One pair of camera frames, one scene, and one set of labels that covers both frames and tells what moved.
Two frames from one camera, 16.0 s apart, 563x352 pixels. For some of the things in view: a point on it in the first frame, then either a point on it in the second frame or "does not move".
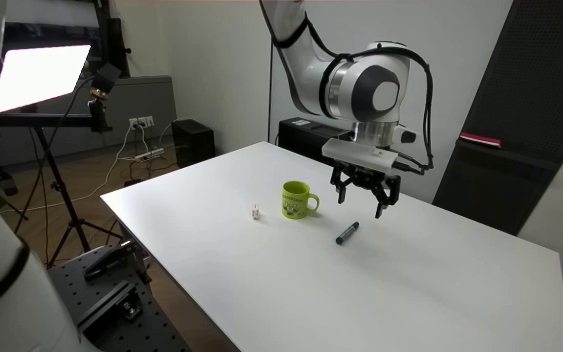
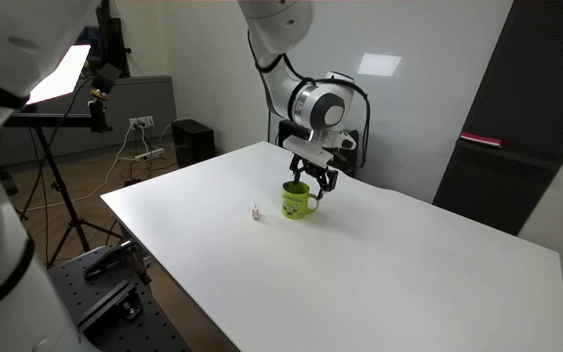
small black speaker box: [192, 142] does not move
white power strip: [149, 153] does not move
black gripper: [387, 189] -> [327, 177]
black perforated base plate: [114, 302] does not move
